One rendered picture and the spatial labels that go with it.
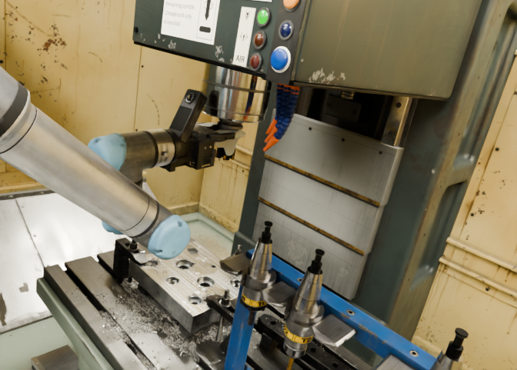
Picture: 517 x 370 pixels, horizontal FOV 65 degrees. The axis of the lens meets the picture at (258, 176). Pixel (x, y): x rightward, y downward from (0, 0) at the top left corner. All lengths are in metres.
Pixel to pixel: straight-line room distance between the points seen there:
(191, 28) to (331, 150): 0.69
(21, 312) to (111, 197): 1.03
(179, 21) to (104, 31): 1.12
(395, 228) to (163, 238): 0.79
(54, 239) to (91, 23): 0.87
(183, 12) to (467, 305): 1.35
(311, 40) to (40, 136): 0.37
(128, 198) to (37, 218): 1.23
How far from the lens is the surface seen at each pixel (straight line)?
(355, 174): 1.26
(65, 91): 1.85
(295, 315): 0.68
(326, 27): 0.62
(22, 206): 1.88
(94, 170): 0.59
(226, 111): 0.89
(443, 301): 1.69
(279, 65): 0.59
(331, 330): 0.69
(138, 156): 0.77
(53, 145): 0.56
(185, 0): 0.78
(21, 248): 1.75
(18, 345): 1.53
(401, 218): 1.26
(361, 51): 0.71
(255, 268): 0.73
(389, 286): 1.34
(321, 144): 1.31
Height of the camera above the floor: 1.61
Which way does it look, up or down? 18 degrees down
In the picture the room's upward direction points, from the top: 11 degrees clockwise
